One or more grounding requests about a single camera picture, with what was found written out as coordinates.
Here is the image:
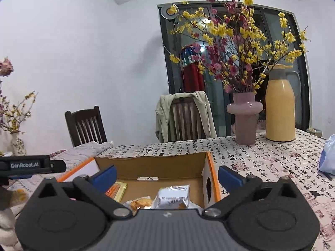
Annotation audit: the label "dark wooden chair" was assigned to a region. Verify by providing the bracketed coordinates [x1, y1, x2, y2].
[65, 105, 107, 147]

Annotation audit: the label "calligraphy tablecloth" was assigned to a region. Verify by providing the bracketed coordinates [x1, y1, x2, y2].
[100, 130, 334, 250]

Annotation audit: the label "ring light on stand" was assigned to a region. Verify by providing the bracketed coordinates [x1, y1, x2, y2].
[160, 3, 179, 20]

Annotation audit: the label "yellow and red flower branches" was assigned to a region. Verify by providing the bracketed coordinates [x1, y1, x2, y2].
[171, 0, 308, 93]

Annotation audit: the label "blue white plastic bag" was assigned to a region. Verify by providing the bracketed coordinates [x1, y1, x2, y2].
[318, 134, 335, 175]

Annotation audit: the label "pink glass vase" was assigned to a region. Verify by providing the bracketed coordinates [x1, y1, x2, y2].
[227, 92, 263, 146]

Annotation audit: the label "patterned folded cloth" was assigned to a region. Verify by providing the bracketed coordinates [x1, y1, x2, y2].
[7, 140, 115, 215]

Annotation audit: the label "floral ceramic vase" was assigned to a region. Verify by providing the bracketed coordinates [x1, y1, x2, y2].
[11, 133, 27, 156]

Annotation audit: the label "red blue hanging garment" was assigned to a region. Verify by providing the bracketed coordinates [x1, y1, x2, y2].
[179, 45, 206, 92]

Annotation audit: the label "wooden chair with jacket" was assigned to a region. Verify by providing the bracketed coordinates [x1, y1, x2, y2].
[168, 97, 206, 142]

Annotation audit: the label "yellow twig branches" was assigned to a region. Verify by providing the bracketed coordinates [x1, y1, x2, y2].
[1, 91, 38, 134]

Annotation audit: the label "beige jacket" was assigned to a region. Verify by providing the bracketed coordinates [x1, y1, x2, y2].
[155, 91, 218, 142]

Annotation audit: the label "white grey snack packet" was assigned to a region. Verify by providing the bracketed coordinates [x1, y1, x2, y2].
[151, 185, 201, 210]

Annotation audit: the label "orange gold snack packet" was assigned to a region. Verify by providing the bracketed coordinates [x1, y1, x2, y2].
[105, 181, 128, 202]

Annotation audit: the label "yellow thermos jug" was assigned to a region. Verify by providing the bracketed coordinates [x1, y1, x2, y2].
[265, 64, 299, 142]

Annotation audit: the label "red orange cardboard box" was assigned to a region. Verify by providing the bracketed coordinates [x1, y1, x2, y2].
[58, 152, 221, 208]

